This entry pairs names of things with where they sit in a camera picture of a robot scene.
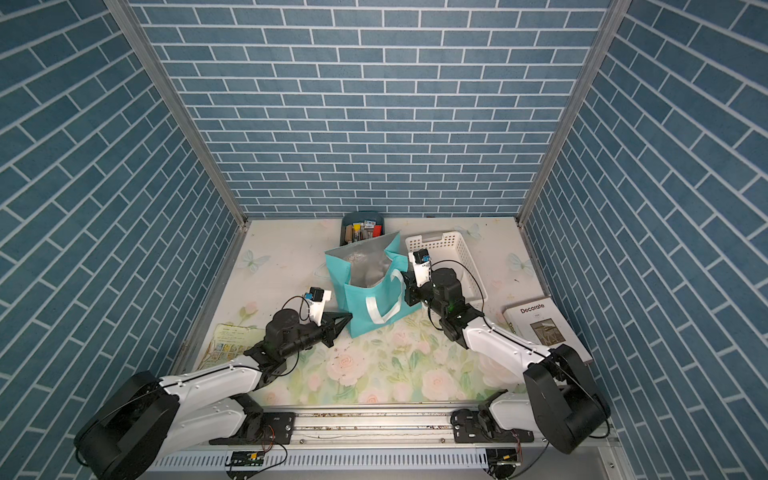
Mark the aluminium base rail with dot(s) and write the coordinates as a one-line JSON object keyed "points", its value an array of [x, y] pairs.
{"points": [[355, 427]]}

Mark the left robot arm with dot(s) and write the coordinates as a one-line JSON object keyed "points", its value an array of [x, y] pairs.
{"points": [[148, 417]]}

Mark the white furniture book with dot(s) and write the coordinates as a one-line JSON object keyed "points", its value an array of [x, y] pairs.
{"points": [[542, 322]]}

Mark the white perforated plastic basket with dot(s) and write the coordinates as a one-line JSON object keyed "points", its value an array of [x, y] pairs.
{"points": [[449, 249]]}

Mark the green children's booklet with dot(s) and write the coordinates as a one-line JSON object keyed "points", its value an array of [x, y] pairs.
{"points": [[229, 342]]}

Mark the teal insulated delivery bag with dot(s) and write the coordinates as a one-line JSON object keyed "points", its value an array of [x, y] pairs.
{"points": [[368, 279]]}

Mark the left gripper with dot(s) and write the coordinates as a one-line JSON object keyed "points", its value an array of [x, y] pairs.
{"points": [[328, 330]]}

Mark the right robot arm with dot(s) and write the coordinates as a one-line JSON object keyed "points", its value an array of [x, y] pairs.
{"points": [[563, 402]]}

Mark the floral table mat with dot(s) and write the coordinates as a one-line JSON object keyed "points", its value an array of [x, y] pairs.
{"points": [[406, 362]]}

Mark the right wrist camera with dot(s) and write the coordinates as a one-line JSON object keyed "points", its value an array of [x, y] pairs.
{"points": [[420, 261]]}

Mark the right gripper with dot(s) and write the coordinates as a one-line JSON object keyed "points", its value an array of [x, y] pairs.
{"points": [[412, 298]]}

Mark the dark teal storage bin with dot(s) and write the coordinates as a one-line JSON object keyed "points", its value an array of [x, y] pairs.
{"points": [[359, 225]]}

